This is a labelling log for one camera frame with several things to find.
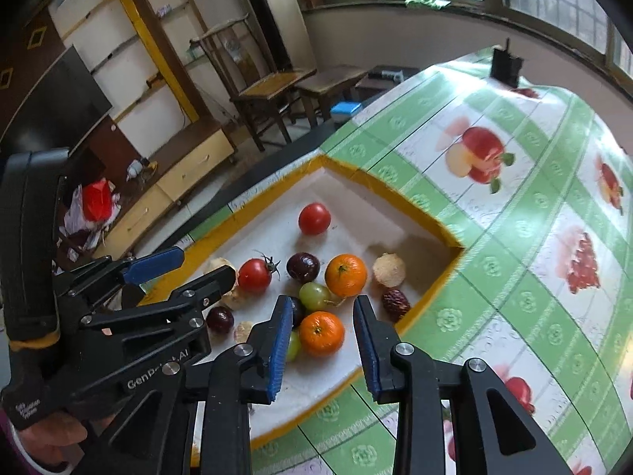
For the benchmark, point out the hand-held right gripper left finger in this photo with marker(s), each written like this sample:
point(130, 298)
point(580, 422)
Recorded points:
point(279, 351)

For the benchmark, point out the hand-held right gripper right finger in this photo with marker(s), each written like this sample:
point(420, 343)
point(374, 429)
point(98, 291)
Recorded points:
point(368, 351)

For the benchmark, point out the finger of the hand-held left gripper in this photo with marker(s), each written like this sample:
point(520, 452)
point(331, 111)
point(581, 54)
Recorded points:
point(153, 262)
point(198, 292)

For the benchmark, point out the green grape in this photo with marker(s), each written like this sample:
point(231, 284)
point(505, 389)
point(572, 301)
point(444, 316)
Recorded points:
point(315, 294)
point(293, 346)

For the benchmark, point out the orange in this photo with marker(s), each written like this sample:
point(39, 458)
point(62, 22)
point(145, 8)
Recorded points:
point(346, 275)
point(321, 333)

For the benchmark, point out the dark red jujube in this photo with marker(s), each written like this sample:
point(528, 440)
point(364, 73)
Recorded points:
point(395, 304)

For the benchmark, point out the stemmed red cherry tomato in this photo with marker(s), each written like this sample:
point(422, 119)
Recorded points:
point(254, 276)

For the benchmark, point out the round cut apple piece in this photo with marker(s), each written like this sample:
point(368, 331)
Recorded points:
point(389, 269)

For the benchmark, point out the yellow rimmed white tray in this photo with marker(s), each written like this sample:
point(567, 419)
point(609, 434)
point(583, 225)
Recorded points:
point(356, 208)

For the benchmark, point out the person's left hand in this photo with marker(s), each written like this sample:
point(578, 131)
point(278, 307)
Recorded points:
point(49, 448)

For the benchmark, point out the white plastic bag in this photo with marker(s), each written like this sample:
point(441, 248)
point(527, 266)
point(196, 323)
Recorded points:
point(74, 220)

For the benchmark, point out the red plastic bag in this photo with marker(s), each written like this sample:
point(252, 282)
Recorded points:
point(97, 200)

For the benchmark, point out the wooden drawer cabinet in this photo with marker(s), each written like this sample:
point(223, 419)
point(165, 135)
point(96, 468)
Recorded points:
point(193, 163)

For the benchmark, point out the black flat television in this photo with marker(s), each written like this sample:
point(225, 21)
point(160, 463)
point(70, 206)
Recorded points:
point(59, 99)

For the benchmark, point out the light wooden chair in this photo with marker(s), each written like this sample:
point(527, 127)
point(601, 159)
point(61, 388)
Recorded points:
point(272, 81)

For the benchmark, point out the blue plastic box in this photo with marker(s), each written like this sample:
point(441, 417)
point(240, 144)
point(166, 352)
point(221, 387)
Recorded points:
point(346, 109)

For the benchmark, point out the wooden stool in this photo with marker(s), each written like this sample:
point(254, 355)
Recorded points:
point(331, 76)

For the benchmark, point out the dark side table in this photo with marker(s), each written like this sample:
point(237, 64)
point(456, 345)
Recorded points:
point(366, 90)

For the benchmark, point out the small black device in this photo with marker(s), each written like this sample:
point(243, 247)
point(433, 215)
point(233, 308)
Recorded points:
point(505, 67)

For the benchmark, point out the green cloth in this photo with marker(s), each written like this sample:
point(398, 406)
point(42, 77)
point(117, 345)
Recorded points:
point(428, 2)

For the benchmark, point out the white and yellow wall shelf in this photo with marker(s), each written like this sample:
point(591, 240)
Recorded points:
point(123, 34)

